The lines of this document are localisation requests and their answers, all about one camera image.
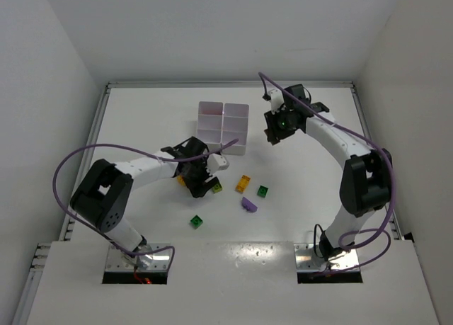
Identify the orange printed round lego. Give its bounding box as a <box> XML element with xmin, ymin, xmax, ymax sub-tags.
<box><xmin>177</xmin><ymin>176</ymin><xmax>186</xmax><ymax>186</ymax></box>

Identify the purple arch lego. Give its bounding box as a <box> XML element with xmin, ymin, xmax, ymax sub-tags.
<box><xmin>241</xmin><ymin>197</ymin><xmax>258</xmax><ymax>212</ymax></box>

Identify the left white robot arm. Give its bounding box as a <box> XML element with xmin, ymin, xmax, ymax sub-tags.
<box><xmin>69</xmin><ymin>137</ymin><xmax>229</xmax><ymax>254</ymax></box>

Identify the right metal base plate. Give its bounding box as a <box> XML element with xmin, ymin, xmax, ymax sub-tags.
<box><xmin>294</xmin><ymin>242</ymin><xmax>360</xmax><ymax>272</ymax></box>

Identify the yellow lego brick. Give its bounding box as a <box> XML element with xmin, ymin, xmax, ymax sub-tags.
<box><xmin>235</xmin><ymin>175</ymin><xmax>251</xmax><ymax>194</ymax></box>

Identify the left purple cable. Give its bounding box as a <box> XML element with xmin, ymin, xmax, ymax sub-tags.
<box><xmin>52</xmin><ymin>138</ymin><xmax>240</xmax><ymax>269</ymax></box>

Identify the white six-compartment container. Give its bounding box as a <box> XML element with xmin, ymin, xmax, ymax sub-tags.
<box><xmin>195</xmin><ymin>101</ymin><xmax>249</xmax><ymax>156</ymax></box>

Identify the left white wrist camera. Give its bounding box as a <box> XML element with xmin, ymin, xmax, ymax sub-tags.
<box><xmin>207</xmin><ymin>154</ymin><xmax>229</xmax><ymax>174</ymax></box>

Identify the metal base plate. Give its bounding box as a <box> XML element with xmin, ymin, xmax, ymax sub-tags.
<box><xmin>104</xmin><ymin>243</ymin><xmax>173</xmax><ymax>273</ymax></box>
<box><xmin>294</xmin><ymin>242</ymin><xmax>360</xmax><ymax>272</ymax></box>

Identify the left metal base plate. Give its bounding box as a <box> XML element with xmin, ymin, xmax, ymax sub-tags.
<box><xmin>104</xmin><ymin>243</ymin><xmax>173</xmax><ymax>273</ymax></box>

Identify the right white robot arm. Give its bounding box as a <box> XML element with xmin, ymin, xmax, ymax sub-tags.
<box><xmin>263</xmin><ymin>84</ymin><xmax>391</xmax><ymax>260</ymax></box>

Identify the purple cable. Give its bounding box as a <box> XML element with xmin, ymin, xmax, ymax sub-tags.
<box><xmin>258</xmin><ymin>72</ymin><xmax>394</xmax><ymax>278</ymax></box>
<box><xmin>52</xmin><ymin>138</ymin><xmax>240</xmax><ymax>269</ymax></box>

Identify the dark green square lego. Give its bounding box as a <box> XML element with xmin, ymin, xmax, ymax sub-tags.
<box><xmin>257</xmin><ymin>186</ymin><xmax>268</xmax><ymax>198</ymax></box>

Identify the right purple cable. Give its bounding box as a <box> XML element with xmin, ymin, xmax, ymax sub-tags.
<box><xmin>258</xmin><ymin>72</ymin><xmax>394</xmax><ymax>278</ymax></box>

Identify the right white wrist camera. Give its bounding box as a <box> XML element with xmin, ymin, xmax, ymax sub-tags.
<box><xmin>263</xmin><ymin>89</ymin><xmax>285</xmax><ymax>114</ymax></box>

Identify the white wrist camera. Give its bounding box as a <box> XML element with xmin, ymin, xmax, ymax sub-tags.
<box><xmin>263</xmin><ymin>89</ymin><xmax>285</xmax><ymax>114</ymax></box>
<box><xmin>207</xmin><ymin>154</ymin><xmax>229</xmax><ymax>174</ymax></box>

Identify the lime green square lego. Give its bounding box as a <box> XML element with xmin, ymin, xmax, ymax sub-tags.
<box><xmin>212</xmin><ymin>183</ymin><xmax>222</xmax><ymax>193</ymax></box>

